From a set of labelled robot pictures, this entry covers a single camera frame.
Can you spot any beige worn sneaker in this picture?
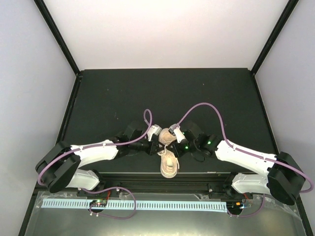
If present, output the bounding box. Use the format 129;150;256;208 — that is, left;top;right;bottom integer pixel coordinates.
158;128;179;178

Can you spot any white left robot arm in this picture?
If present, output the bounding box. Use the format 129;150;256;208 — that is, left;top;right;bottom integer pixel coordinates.
35;123;162;196

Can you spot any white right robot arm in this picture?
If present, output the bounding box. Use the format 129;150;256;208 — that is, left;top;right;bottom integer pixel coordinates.
168;122;306;206

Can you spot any small right circuit board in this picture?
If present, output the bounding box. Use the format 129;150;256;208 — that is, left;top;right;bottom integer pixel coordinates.
232;201;252;209

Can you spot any small circuit board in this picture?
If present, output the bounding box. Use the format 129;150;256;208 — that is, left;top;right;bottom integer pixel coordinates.
89;199;107;207
232;201;252;209

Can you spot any small left circuit board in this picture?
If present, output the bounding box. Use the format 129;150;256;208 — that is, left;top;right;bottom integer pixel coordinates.
89;199;107;207

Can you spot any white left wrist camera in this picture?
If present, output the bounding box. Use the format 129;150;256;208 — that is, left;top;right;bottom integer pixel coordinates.
147;124;162;142

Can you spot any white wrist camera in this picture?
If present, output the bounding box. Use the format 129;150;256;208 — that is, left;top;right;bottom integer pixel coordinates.
147;124;162;142
168;123;185;143

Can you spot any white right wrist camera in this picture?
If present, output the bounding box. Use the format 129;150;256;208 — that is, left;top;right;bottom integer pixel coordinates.
168;123;185;143

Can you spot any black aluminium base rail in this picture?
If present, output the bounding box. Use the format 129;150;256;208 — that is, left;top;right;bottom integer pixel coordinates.
91;173;245;199

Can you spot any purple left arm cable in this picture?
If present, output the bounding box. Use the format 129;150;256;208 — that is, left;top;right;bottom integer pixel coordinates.
37;109;153;185

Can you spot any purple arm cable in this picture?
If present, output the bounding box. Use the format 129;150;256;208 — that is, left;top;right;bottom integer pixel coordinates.
176;102;315;195
37;109;153;185

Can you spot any black right floor frame rail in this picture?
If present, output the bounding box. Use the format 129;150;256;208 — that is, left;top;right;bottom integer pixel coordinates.
251;72;280;154

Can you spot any black floor frame rail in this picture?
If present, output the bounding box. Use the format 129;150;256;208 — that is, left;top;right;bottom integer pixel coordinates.
251;72;280;154
51;71;83;148

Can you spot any white slotted cable duct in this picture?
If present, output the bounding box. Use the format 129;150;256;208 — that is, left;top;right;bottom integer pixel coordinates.
41;199;227;213

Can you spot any black left floor frame rail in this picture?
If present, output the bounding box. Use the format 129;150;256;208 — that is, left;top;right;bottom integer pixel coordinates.
51;71;83;148

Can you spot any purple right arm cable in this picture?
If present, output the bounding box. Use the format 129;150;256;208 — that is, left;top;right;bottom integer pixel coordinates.
176;102;315;195

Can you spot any black right corner frame post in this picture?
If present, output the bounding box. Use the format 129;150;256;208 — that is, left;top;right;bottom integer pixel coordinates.
251;0;299;76

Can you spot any black corner frame post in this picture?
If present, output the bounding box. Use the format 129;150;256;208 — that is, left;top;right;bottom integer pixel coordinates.
251;0;299;76
34;0;80;76

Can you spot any black left corner frame post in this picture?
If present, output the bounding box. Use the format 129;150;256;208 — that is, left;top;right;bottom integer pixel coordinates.
34;0;80;76

